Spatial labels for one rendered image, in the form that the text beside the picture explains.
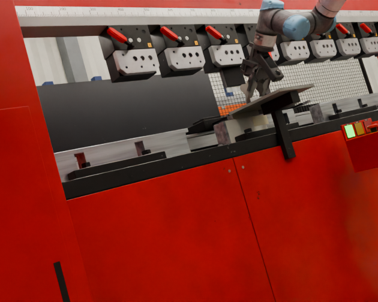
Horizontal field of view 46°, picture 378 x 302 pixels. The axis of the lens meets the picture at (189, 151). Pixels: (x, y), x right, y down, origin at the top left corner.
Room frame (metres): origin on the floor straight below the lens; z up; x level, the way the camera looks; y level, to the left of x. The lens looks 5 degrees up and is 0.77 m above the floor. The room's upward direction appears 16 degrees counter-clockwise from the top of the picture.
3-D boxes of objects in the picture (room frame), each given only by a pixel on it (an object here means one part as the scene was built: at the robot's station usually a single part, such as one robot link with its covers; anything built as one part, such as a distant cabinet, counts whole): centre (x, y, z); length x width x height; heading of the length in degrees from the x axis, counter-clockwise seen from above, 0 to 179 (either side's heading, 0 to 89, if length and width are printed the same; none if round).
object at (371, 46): (2.29, -1.03, 1.26); 0.15 x 0.09 x 0.17; 126
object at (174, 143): (1.39, 0.20, 0.92); 0.50 x 0.06 x 0.10; 126
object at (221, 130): (1.75, -0.29, 0.92); 0.39 x 0.06 x 0.10; 126
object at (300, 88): (1.60, -0.33, 1.00); 0.26 x 0.18 x 0.01; 36
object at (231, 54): (1.70, -0.22, 1.26); 0.15 x 0.09 x 0.17; 126
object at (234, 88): (1.72, -0.24, 1.13); 0.10 x 0.02 x 0.10; 126
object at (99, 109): (1.99, 0.25, 1.12); 1.13 x 0.02 x 0.44; 126
